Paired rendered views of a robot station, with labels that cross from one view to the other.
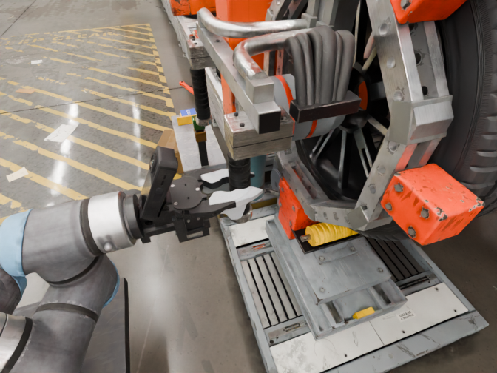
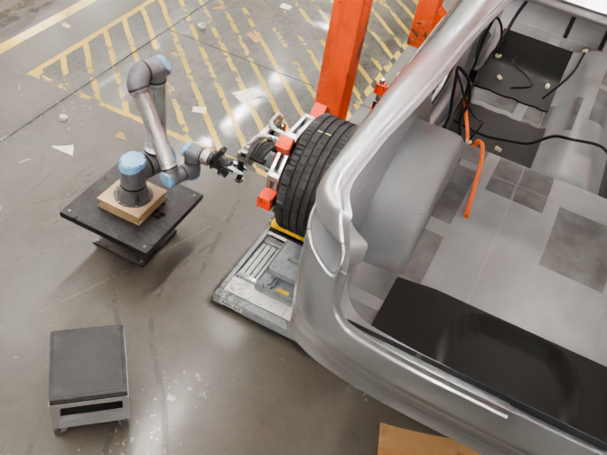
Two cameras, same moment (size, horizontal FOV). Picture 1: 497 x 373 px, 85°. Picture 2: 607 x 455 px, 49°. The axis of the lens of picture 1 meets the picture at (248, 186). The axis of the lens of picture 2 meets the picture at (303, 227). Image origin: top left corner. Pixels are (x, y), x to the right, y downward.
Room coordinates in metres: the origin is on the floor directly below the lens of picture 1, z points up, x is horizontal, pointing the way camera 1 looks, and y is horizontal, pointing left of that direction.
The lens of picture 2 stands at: (-1.62, -1.91, 3.11)
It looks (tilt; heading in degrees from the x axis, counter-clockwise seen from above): 44 degrees down; 36
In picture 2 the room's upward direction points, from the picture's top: 12 degrees clockwise
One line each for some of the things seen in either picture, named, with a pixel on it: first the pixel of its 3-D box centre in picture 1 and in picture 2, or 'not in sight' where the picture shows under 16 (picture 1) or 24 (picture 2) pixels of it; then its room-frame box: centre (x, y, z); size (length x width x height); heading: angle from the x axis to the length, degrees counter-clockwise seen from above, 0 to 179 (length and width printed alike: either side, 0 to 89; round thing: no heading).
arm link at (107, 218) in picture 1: (117, 222); (207, 157); (0.26, 0.21, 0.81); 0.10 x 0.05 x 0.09; 18
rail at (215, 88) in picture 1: (203, 67); not in sight; (2.22, 0.36, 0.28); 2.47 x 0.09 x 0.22; 18
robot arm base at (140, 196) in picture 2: not in sight; (133, 188); (0.05, 0.60, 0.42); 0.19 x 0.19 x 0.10
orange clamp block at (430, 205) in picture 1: (425, 203); (266, 199); (0.26, -0.26, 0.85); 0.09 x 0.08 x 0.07; 18
